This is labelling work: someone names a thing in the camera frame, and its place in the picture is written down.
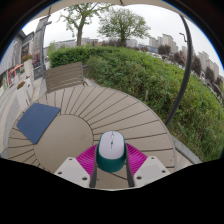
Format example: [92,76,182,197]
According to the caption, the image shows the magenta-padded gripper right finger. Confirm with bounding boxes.
[124,143,172,188]

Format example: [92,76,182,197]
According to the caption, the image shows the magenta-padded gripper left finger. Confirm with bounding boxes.
[54,143,99,189]

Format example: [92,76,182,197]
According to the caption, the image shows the white and teal computer mouse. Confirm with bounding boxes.
[95,130,128,173]

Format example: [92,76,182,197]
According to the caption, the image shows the blue rectangular mouse pad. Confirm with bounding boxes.
[15,102,62,145]

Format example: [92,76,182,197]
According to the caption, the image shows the green trimmed hedge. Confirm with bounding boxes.
[48,45,224,163]

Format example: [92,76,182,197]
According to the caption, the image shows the white planter with orange flowers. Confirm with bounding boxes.
[15,81,34,111]

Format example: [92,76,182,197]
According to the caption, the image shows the brown slatted outdoor chair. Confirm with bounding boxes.
[43,61,86,94]

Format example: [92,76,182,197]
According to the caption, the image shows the dark curved umbrella pole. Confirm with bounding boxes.
[164,14,194,127]

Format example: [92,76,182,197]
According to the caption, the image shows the white planter with pink flowers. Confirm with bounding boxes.
[21,54,36,80]

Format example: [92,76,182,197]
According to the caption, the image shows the grey storefront building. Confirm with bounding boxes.
[0,29,36,98]

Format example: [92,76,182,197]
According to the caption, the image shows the distant apartment buildings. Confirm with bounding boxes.
[148,33,221,81]

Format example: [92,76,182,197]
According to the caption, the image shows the tree with bare trunk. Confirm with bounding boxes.
[58,3,113,48]

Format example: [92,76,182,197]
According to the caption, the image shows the round leafy tree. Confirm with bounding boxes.
[97,7,152,48]

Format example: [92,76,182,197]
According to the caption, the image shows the grey banner sign post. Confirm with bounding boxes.
[31,16,53,81]

